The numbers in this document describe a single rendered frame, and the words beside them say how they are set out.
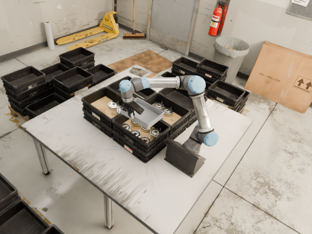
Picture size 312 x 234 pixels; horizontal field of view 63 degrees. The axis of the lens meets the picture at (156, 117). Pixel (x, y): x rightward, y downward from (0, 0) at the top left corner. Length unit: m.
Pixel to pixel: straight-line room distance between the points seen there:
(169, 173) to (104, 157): 0.54
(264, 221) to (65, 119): 2.20
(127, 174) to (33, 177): 1.29
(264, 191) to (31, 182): 2.50
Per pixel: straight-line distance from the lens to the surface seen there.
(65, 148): 2.25
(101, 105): 2.43
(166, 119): 2.32
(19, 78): 3.59
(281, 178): 3.43
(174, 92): 2.69
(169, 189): 1.99
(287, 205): 3.21
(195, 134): 2.03
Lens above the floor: 2.33
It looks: 40 degrees down
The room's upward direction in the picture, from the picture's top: 8 degrees clockwise
